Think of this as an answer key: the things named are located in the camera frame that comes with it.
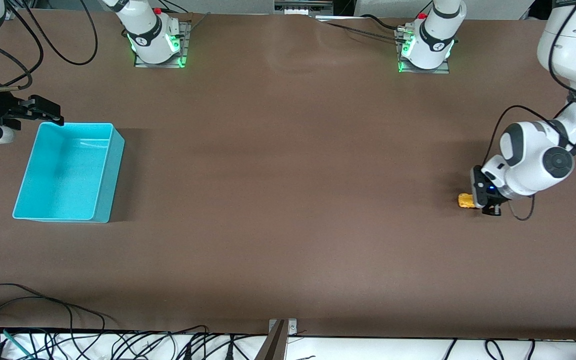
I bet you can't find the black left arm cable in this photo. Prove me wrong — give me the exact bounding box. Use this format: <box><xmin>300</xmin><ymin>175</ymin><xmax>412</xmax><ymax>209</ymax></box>
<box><xmin>487</xmin><ymin>104</ymin><xmax>576</xmax><ymax>168</ymax></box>

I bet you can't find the grey metal base plate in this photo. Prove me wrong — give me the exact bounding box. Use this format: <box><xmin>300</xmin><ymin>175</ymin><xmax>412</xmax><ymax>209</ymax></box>
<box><xmin>133</xmin><ymin>20</ymin><xmax>192</xmax><ymax>69</ymax></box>
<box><xmin>397</xmin><ymin>27</ymin><xmax>452</xmax><ymax>75</ymax></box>

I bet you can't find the dark grey metal bar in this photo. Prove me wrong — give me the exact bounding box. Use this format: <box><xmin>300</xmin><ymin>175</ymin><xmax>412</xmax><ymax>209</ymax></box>
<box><xmin>254</xmin><ymin>320</ymin><xmax>289</xmax><ymax>360</ymax></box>

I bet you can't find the small metal bracket plate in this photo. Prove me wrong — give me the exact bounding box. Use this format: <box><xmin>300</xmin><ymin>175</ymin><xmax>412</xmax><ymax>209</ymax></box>
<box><xmin>268</xmin><ymin>318</ymin><xmax>299</xmax><ymax>337</ymax></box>

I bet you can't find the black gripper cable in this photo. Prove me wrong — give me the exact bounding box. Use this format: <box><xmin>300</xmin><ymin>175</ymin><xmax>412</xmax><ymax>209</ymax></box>
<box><xmin>0</xmin><ymin>39</ymin><xmax>34</xmax><ymax>92</ymax></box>

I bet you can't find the teal handled tool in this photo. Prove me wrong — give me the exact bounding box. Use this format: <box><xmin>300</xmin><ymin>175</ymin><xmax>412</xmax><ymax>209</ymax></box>
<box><xmin>2</xmin><ymin>329</ymin><xmax>33</xmax><ymax>358</ymax></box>

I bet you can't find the black looping arm cable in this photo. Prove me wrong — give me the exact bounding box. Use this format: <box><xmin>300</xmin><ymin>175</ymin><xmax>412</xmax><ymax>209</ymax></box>
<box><xmin>12</xmin><ymin>0</ymin><xmax>100</xmax><ymax>66</ymax></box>

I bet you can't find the teal plastic bin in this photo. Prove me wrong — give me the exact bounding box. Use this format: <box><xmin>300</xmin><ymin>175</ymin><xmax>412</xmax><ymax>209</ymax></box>
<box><xmin>12</xmin><ymin>122</ymin><xmax>126</xmax><ymax>224</ymax></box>

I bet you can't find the black base cable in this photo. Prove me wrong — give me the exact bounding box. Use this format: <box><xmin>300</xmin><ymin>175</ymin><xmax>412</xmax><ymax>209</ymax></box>
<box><xmin>359</xmin><ymin>13</ymin><xmax>410</xmax><ymax>32</ymax></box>

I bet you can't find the thin grey cable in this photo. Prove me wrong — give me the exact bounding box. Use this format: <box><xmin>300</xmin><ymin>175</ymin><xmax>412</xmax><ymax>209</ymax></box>
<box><xmin>186</xmin><ymin>12</ymin><xmax>212</xmax><ymax>37</ymax></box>
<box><xmin>316</xmin><ymin>17</ymin><xmax>400</xmax><ymax>41</ymax></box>

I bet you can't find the grey power strip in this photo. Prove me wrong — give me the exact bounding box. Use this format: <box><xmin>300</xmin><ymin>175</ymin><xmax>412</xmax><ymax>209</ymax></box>
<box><xmin>274</xmin><ymin>0</ymin><xmax>335</xmax><ymax>16</ymax></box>

